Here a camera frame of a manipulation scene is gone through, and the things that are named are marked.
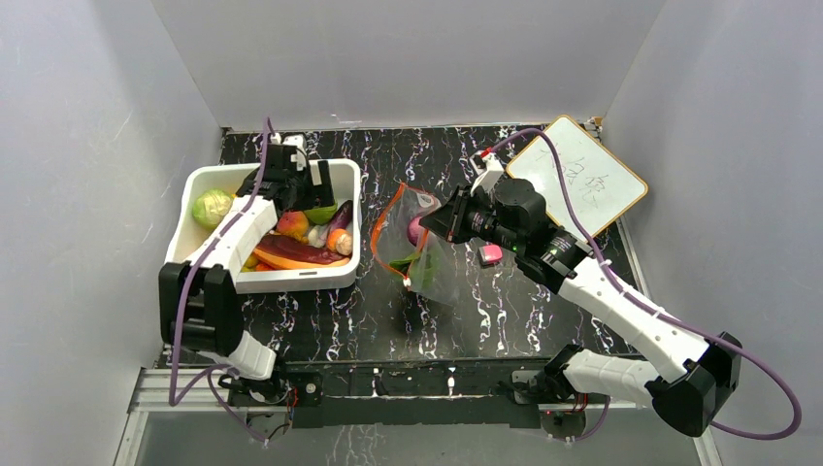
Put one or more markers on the small pink eraser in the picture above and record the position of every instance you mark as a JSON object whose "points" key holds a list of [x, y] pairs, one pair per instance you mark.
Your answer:
{"points": [[489, 255]]}

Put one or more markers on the purple eggplant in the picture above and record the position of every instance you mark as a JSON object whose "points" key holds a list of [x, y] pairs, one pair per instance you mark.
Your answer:
{"points": [[340, 220]]}

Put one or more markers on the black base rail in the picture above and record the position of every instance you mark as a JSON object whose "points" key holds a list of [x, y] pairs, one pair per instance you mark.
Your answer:
{"points": [[392, 392]]}

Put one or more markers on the clear zip top bag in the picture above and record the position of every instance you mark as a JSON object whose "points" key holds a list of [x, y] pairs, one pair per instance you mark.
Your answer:
{"points": [[389, 241]]}

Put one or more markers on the white plastic bin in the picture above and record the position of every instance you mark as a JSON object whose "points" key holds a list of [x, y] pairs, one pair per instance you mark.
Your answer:
{"points": [[345, 176]]}

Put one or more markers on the small whiteboard yellow frame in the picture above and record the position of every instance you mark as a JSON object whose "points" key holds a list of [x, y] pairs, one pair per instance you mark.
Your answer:
{"points": [[601, 187]]}

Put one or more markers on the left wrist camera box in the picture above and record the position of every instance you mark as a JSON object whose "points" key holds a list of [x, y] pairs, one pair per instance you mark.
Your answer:
{"points": [[296, 141]]}

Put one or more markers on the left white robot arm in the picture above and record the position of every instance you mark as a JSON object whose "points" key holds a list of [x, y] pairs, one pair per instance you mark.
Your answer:
{"points": [[198, 302]]}

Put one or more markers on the green leafy vegetable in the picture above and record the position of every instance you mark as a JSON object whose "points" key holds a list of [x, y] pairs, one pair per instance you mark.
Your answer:
{"points": [[418, 270]]}

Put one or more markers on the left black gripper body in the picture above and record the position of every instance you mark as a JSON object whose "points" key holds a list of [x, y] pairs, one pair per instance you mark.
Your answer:
{"points": [[302, 184]]}

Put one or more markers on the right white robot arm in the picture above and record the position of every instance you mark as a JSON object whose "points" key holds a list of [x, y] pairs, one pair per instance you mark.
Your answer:
{"points": [[682, 376]]}

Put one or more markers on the pale green cabbage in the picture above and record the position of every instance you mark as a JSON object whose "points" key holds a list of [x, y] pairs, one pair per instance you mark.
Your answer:
{"points": [[211, 207]]}

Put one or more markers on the peach fruit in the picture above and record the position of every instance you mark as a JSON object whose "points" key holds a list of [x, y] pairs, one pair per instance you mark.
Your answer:
{"points": [[294, 225]]}

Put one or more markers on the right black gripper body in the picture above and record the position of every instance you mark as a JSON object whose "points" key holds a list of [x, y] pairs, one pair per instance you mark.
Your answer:
{"points": [[458, 214]]}

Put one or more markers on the green cabbage head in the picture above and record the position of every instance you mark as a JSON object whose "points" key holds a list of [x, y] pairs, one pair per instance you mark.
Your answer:
{"points": [[321, 215]]}

